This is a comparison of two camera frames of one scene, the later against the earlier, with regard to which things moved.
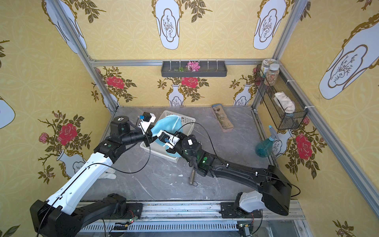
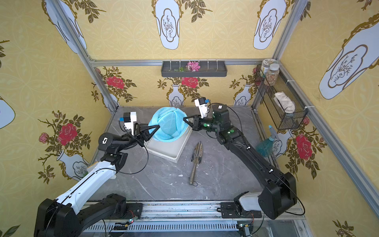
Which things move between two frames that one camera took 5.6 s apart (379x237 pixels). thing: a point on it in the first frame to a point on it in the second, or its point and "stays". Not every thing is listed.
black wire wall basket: [279, 101] stays
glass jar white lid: [265, 65] stays
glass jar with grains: [273, 74] stays
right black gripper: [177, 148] to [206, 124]
